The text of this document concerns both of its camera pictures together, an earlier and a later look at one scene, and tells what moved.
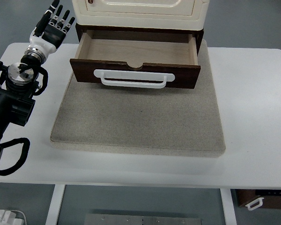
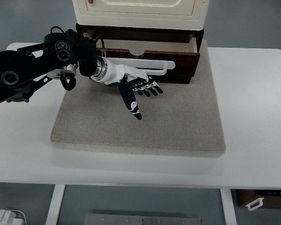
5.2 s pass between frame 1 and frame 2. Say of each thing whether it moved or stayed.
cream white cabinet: stayed
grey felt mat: stayed
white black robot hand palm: moved
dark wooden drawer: moved
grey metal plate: stayed
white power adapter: stayed
